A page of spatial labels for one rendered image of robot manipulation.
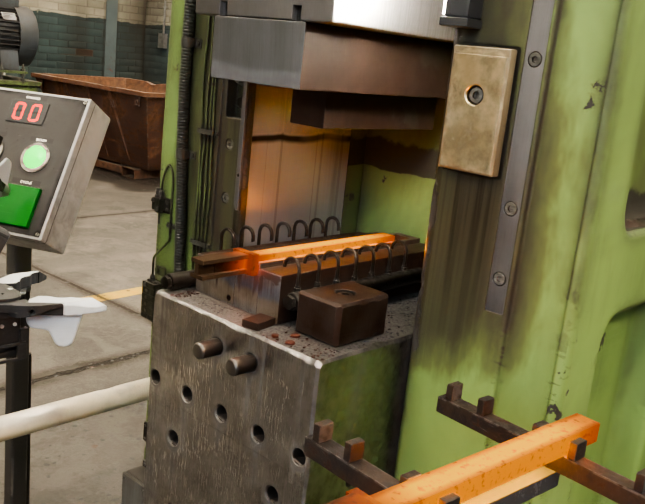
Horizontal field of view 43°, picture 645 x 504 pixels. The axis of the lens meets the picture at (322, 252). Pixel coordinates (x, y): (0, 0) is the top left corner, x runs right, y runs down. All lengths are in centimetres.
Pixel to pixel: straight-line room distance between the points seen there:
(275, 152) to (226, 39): 31
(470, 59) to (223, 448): 69
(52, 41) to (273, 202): 888
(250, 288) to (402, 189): 50
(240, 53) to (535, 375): 64
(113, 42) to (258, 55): 958
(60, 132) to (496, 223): 82
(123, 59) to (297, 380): 988
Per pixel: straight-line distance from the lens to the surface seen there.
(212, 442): 133
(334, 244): 140
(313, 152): 161
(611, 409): 152
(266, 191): 153
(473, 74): 115
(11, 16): 653
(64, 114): 157
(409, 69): 137
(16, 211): 153
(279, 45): 122
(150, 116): 749
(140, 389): 169
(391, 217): 168
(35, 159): 156
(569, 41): 111
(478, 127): 114
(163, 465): 146
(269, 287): 125
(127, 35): 1094
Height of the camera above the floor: 132
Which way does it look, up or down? 14 degrees down
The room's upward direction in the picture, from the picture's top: 6 degrees clockwise
